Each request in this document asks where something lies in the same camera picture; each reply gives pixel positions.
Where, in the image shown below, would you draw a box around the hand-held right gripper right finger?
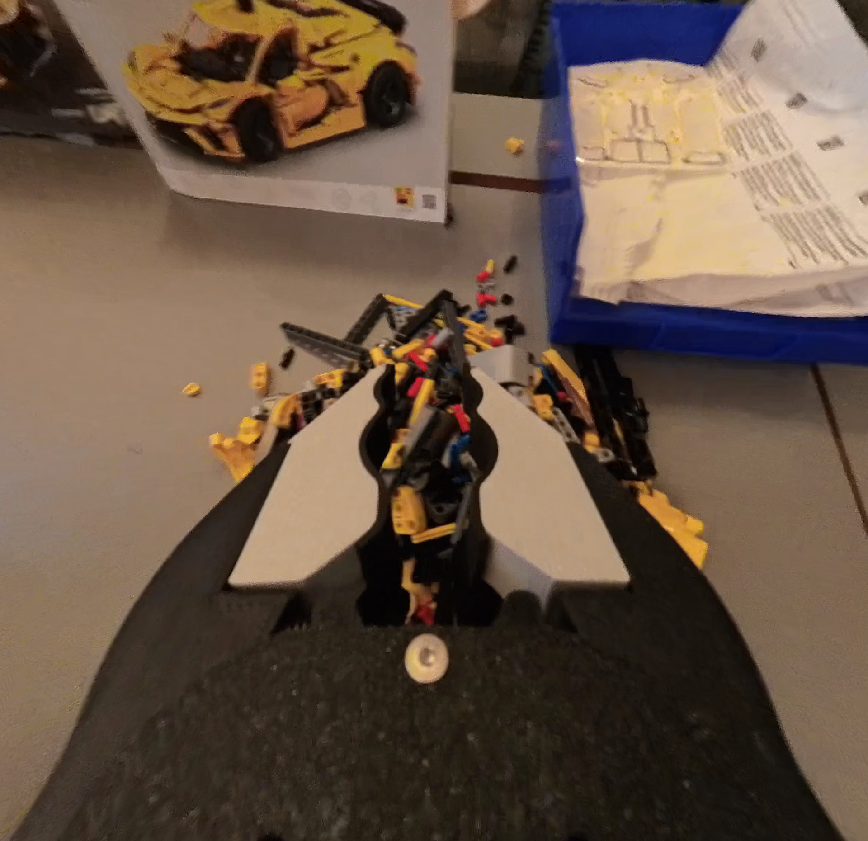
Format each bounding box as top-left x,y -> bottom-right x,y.
467,368 -> 632,623

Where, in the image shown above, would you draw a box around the folded white instruction sheets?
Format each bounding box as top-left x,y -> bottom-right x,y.
568,0 -> 868,316

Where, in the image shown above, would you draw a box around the grey desk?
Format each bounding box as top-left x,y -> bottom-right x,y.
0,91 -> 868,841

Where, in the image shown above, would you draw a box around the pile of toy bricks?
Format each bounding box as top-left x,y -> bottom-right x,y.
209,254 -> 709,625

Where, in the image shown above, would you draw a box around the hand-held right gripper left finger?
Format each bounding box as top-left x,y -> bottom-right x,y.
228,366 -> 397,623

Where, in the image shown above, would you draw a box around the white booklet yellow car picture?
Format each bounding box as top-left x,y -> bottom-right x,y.
37,0 -> 457,226

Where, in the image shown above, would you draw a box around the dark toy car box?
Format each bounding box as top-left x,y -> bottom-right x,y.
0,0 -> 137,146

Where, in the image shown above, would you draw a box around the blue plastic bin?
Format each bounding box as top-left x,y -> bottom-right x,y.
540,0 -> 868,366

